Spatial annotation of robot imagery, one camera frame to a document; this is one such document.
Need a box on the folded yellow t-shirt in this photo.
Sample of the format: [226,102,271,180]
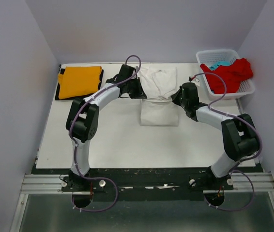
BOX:
[57,65,103,100]

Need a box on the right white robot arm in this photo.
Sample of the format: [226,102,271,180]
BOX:
[171,82,261,189]

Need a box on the purple cable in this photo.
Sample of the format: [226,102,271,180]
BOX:
[189,72,265,211]
[69,55,142,212]

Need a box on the teal t-shirt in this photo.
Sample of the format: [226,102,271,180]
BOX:
[209,61,231,71]

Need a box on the red t-shirt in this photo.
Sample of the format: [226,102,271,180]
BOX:
[200,58,253,94]

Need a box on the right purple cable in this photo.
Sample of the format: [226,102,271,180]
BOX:
[189,72,265,211]

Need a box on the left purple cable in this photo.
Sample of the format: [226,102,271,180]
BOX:
[69,55,142,212]

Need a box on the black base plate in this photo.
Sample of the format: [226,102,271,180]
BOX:
[61,168,233,202]

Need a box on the white t-shirt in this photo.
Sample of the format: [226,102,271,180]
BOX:
[139,68,179,126]

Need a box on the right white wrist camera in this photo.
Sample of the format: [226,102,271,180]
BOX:
[189,77,200,87]

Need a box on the white plastic basket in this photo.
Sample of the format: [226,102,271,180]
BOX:
[196,49,256,100]

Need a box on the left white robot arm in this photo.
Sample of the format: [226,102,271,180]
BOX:
[66,64,147,191]

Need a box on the aluminium rail frame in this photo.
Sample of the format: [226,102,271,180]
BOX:
[21,169,274,195]

